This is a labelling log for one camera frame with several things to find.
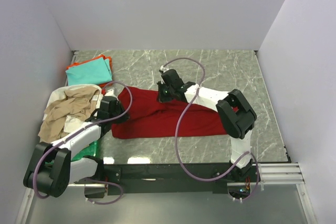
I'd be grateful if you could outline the red t shirt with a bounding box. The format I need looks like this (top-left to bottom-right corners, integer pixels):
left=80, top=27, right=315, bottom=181
left=111, top=87, right=227, bottom=140

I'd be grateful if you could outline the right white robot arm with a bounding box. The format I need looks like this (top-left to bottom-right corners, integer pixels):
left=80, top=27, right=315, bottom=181
left=158, top=66, right=257, bottom=174

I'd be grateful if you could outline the folded orange t shirt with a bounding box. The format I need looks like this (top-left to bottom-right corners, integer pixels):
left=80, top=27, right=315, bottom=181
left=67, top=54, right=114, bottom=88

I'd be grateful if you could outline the beige t shirt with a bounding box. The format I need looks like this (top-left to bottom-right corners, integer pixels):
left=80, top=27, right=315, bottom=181
left=38, top=87, right=102, bottom=143

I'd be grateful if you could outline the folded teal t shirt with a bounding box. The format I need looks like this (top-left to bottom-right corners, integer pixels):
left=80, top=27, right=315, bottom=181
left=65, top=55, right=113, bottom=86

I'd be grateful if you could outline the green plastic tray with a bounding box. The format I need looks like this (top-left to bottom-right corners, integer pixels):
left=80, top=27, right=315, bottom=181
left=71, top=141, right=98, bottom=162

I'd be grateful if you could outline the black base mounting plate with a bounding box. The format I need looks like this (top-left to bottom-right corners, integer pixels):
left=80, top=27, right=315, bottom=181
left=96, top=164, right=260, bottom=194

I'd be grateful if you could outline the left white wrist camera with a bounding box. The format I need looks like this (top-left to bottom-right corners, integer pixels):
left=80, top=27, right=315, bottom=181
left=102, top=88, right=118, bottom=98

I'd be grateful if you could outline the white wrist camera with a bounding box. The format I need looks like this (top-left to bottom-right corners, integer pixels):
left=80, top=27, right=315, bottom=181
left=159, top=66, right=169, bottom=73
left=102, top=88, right=118, bottom=98

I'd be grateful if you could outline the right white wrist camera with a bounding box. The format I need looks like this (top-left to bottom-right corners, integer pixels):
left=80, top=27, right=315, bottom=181
left=159, top=66, right=169, bottom=73

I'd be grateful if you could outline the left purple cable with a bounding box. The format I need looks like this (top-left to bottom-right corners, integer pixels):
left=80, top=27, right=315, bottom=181
left=33, top=81, right=133, bottom=206

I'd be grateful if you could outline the purple cable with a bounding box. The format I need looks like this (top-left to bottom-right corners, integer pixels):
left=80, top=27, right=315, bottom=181
left=159, top=57, right=261, bottom=203
left=33, top=81, right=133, bottom=206

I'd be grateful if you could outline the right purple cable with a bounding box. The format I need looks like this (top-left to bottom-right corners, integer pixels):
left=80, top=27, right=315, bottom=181
left=159, top=57, right=261, bottom=203

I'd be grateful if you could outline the aluminium rail frame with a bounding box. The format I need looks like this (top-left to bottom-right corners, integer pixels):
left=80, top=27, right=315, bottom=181
left=68, top=163, right=305, bottom=187

